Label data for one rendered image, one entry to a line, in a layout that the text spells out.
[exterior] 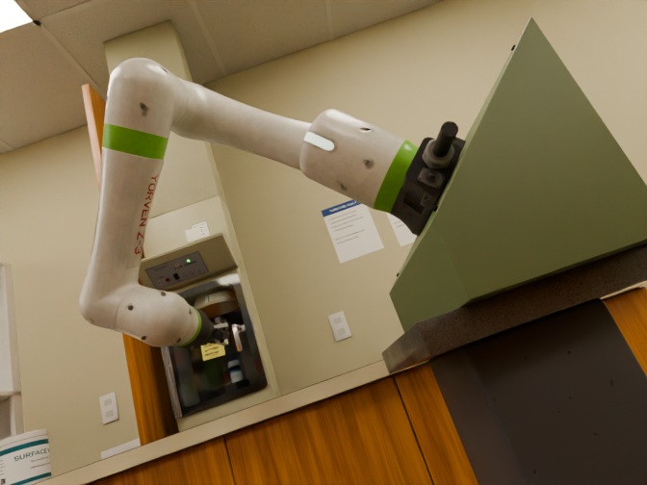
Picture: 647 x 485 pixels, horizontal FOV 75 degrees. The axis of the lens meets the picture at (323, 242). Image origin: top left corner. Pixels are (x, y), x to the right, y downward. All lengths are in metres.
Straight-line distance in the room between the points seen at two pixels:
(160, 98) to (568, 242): 0.71
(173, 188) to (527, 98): 1.36
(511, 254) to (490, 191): 0.08
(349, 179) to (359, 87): 1.67
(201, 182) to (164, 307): 0.89
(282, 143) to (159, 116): 0.24
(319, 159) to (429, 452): 0.75
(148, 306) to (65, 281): 1.50
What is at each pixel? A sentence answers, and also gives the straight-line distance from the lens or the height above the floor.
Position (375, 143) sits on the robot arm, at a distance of 0.70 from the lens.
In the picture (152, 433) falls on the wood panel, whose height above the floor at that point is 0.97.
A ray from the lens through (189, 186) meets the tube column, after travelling 1.71.
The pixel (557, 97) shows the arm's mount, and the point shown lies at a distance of 0.65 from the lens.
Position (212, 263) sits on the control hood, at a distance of 1.50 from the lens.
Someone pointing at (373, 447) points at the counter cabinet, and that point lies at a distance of 1.14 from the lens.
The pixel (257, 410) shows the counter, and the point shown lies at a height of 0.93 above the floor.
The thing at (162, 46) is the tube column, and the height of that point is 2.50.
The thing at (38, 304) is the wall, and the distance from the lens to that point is 2.41.
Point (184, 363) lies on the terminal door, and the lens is 1.52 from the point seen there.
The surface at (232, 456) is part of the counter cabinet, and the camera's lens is 1.19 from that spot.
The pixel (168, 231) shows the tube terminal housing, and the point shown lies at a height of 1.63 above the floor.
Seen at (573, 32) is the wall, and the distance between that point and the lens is 2.74.
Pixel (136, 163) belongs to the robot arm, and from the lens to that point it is 0.88.
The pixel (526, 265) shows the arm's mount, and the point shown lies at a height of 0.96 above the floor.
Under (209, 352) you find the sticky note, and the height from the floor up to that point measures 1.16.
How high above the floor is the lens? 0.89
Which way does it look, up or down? 20 degrees up
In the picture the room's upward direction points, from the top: 20 degrees counter-clockwise
